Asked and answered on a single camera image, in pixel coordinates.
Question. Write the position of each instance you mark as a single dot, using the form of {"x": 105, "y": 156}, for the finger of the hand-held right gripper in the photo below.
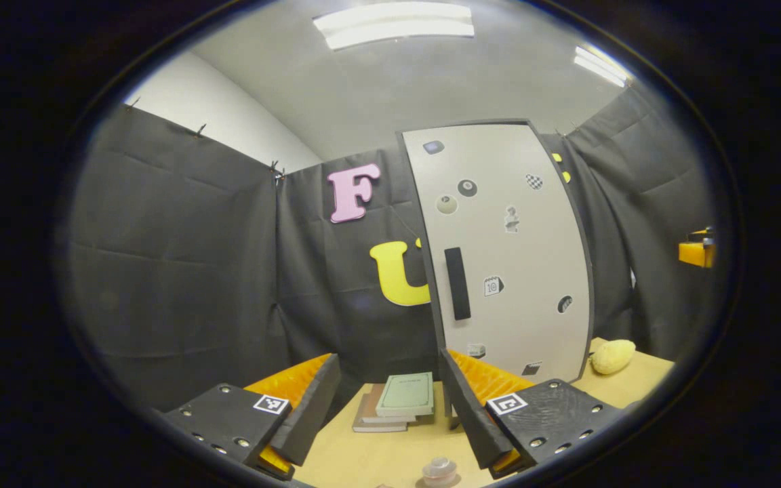
{"x": 697, "y": 252}

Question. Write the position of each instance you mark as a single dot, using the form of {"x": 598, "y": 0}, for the clear pink bottle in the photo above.
{"x": 439, "y": 468}

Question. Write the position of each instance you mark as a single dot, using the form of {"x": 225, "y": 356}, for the green notebook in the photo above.
{"x": 405, "y": 393}

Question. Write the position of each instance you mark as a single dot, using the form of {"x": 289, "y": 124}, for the dark grey cabinet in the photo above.
{"x": 434, "y": 318}

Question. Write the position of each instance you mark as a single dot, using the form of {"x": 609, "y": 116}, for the small ceiling light panel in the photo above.
{"x": 601, "y": 66}

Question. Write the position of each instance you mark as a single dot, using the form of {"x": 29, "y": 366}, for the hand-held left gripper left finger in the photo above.
{"x": 312, "y": 413}

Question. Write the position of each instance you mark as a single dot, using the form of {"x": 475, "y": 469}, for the large ceiling light panel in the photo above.
{"x": 394, "y": 24}

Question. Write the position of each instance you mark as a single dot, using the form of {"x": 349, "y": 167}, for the brown book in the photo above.
{"x": 369, "y": 407}
{"x": 363, "y": 425}

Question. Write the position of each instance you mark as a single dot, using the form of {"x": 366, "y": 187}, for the light grey cabinet door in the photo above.
{"x": 512, "y": 305}

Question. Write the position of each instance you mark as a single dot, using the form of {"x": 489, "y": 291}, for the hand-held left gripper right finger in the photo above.
{"x": 468, "y": 420}

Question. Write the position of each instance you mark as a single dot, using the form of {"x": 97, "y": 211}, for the black backdrop cloth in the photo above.
{"x": 180, "y": 285}

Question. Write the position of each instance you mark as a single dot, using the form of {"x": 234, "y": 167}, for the yellow bun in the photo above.
{"x": 612, "y": 356}

